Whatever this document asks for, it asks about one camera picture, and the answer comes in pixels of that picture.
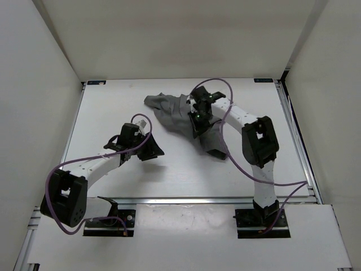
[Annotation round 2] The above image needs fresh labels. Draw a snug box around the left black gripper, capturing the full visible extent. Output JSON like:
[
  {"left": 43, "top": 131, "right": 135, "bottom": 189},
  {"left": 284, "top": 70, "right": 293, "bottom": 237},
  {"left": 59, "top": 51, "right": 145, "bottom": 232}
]
[{"left": 129, "top": 132, "right": 164, "bottom": 161}]

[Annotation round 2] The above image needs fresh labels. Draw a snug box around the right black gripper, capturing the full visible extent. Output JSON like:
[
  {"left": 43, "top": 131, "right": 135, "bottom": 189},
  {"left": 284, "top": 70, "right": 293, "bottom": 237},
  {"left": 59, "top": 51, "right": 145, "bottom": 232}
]
[{"left": 188, "top": 109, "right": 212, "bottom": 138}]

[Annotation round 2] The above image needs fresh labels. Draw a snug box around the grey pleated skirt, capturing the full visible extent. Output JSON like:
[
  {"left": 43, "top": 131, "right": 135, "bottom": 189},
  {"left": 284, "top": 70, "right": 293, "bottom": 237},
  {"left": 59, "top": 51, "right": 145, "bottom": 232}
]
[{"left": 144, "top": 93, "right": 227, "bottom": 160}]

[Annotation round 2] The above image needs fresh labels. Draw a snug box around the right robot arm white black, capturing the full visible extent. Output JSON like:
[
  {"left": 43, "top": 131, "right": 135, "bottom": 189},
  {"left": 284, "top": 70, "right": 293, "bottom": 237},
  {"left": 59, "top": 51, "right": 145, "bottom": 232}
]
[{"left": 187, "top": 86, "right": 279, "bottom": 226}]

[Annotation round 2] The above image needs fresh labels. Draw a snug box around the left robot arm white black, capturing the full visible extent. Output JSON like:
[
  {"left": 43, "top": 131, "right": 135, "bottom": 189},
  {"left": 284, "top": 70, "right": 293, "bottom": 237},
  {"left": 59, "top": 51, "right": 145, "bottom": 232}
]
[{"left": 41, "top": 121, "right": 164, "bottom": 228}]

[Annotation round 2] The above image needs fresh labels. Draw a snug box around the right blue corner label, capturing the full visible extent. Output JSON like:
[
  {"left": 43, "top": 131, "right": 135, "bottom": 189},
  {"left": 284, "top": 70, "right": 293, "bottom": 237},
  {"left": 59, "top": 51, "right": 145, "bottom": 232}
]
[{"left": 254, "top": 78, "right": 274, "bottom": 83}]

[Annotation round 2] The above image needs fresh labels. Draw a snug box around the blue corner label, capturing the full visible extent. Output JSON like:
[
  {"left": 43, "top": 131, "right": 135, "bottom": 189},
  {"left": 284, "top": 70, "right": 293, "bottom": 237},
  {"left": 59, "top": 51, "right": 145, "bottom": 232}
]
[
  {"left": 254, "top": 78, "right": 274, "bottom": 83},
  {"left": 87, "top": 80, "right": 107, "bottom": 85}
]

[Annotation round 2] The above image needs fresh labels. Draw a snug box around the white front cover board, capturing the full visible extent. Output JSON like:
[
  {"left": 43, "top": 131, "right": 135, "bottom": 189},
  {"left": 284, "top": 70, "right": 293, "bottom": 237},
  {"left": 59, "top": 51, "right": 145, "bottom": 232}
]
[{"left": 28, "top": 204, "right": 351, "bottom": 270}]

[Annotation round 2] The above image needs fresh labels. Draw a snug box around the left blue corner label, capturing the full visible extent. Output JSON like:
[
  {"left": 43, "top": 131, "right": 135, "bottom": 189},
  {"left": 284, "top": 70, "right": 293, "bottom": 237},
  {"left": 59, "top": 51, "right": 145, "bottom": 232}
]
[{"left": 87, "top": 80, "right": 107, "bottom": 85}]

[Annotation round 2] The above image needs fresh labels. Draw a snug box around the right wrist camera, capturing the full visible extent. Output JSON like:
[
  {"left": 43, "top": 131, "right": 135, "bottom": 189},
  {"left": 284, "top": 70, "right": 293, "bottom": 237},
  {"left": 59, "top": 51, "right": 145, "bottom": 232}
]
[{"left": 186, "top": 95, "right": 198, "bottom": 113}]

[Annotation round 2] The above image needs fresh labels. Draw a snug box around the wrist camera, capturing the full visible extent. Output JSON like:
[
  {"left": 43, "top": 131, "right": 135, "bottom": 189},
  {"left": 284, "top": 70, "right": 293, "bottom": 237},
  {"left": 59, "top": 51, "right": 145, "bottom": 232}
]
[
  {"left": 135, "top": 119, "right": 147, "bottom": 135},
  {"left": 186, "top": 95, "right": 198, "bottom": 113}
]

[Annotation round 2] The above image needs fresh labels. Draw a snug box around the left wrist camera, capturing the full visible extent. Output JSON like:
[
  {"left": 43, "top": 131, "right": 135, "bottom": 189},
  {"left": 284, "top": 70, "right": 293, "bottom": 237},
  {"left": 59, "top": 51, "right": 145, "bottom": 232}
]
[{"left": 135, "top": 119, "right": 147, "bottom": 135}]

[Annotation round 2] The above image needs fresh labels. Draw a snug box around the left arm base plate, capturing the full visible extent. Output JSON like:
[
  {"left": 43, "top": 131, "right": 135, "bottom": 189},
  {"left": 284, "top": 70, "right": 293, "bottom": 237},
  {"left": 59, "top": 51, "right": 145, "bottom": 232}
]
[{"left": 83, "top": 204, "right": 137, "bottom": 237}]

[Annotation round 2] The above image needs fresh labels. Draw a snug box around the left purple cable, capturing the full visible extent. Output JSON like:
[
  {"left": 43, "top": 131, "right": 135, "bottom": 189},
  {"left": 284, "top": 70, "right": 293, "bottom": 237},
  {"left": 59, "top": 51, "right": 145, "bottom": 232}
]
[{"left": 46, "top": 113, "right": 154, "bottom": 237}]

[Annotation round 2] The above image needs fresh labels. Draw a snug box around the purple cable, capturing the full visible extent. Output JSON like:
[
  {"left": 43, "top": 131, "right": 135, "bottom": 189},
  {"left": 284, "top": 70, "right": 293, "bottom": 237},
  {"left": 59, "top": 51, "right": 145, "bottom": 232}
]
[
  {"left": 46, "top": 113, "right": 154, "bottom": 237},
  {"left": 190, "top": 78, "right": 309, "bottom": 234}
]

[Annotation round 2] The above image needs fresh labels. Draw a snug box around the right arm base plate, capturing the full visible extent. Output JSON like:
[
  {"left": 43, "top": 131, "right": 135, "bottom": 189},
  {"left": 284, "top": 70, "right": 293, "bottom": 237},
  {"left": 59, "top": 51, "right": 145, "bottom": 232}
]
[{"left": 234, "top": 209, "right": 291, "bottom": 239}]

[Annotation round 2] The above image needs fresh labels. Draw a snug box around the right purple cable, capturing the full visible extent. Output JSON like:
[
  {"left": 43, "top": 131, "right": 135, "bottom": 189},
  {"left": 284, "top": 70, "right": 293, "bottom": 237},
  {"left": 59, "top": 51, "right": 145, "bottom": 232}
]
[{"left": 190, "top": 78, "right": 309, "bottom": 234}]

